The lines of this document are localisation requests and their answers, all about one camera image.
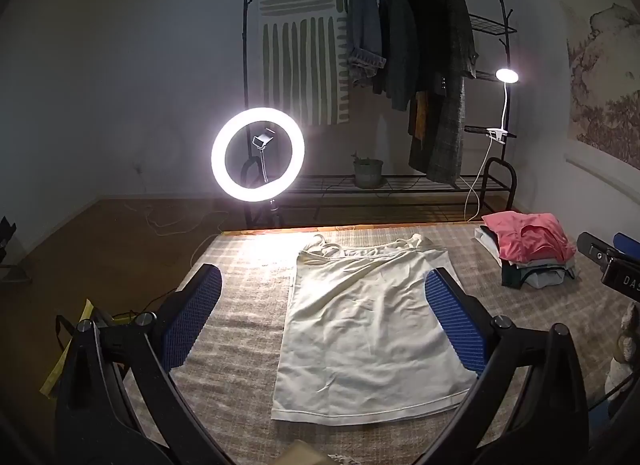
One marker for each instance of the beige plaid blanket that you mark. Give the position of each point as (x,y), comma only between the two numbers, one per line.
(240,265)

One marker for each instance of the dark green jacket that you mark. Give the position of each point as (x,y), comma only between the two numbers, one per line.
(397,45)

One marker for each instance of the brown cardboard piece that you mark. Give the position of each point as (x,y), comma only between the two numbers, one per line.
(302,455)

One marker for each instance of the white folded garment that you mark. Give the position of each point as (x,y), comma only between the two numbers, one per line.
(487,242)

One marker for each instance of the white tank top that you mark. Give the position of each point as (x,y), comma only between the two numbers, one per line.
(370,335)

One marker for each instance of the grey folded garment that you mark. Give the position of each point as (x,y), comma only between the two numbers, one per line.
(545,276)

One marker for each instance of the potted plant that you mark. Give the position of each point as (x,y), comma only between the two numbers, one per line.
(368,175)

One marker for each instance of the pink garment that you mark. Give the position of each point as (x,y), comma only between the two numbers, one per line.
(530,240)

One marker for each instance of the black device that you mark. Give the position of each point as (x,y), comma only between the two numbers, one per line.
(6,240)

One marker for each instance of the grey plaid coat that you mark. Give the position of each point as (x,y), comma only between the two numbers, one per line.
(450,120)

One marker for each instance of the dark green folded garment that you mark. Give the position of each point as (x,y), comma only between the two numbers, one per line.
(512,276)

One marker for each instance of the white clip lamp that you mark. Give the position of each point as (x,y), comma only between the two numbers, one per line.
(506,74)

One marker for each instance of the beige plush toy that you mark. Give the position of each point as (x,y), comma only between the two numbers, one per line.
(627,340)

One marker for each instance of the denim jacket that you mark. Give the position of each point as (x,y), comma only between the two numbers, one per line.
(362,20)

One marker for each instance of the phone holder clamp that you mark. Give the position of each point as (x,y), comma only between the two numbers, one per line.
(264,137)

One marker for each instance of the black coat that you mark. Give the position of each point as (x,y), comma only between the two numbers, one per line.
(425,20)

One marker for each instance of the yellow strip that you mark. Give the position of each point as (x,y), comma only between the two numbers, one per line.
(55,375)

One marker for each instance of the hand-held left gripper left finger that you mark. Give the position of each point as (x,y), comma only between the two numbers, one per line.
(195,317)

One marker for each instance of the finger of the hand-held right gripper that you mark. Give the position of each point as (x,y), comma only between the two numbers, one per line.
(592,247)
(629,242)

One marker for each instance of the landscape wall poster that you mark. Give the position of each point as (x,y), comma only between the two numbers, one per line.
(610,85)

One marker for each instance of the green striped wall cloth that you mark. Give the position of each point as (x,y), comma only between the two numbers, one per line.
(300,60)

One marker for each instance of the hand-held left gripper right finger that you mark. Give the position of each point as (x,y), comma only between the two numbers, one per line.
(457,322)

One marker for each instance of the yellow garment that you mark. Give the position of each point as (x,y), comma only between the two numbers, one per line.
(420,112)

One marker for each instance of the black metal clothes rack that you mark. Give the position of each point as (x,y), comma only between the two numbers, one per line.
(310,184)

